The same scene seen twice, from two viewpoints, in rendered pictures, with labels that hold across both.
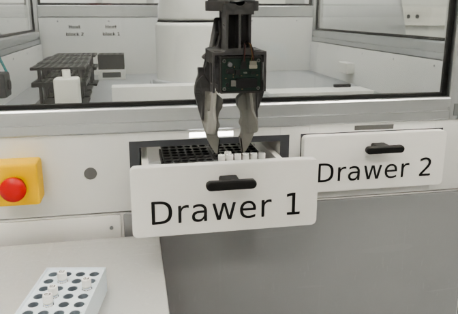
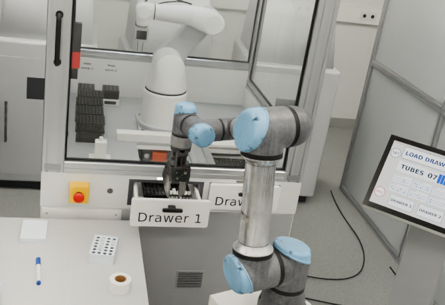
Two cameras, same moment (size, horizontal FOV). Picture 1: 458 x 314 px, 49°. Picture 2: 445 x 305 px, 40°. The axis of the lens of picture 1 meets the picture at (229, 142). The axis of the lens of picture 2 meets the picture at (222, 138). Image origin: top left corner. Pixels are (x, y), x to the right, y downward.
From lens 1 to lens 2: 151 cm
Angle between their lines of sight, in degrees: 8
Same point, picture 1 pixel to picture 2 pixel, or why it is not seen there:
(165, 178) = (146, 204)
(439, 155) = (276, 198)
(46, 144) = (92, 176)
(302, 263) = (204, 240)
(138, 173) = (135, 201)
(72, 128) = (104, 171)
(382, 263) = not seen: hidden behind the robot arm
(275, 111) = (198, 171)
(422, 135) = not seen: hidden behind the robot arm
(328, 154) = (221, 193)
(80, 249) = (102, 224)
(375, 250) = not seen: hidden behind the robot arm
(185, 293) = (146, 247)
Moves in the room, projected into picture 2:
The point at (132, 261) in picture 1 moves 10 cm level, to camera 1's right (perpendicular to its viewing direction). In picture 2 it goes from (126, 233) to (153, 237)
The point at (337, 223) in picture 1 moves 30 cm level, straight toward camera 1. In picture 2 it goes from (223, 223) to (205, 262)
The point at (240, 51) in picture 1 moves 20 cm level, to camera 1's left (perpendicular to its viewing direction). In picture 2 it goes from (181, 168) to (122, 161)
